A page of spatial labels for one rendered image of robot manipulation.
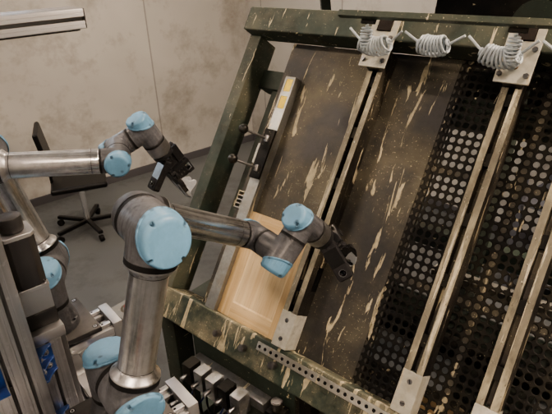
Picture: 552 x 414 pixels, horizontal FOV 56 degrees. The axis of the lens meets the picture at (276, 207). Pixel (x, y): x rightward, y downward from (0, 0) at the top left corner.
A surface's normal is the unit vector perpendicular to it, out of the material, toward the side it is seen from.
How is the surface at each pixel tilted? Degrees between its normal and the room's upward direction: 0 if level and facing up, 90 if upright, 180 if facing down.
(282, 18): 56
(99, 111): 90
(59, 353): 90
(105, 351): 7
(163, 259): 83
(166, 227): 83
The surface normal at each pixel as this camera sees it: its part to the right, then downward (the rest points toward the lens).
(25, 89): 0.64, 0.32
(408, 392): -0.55, -0.21
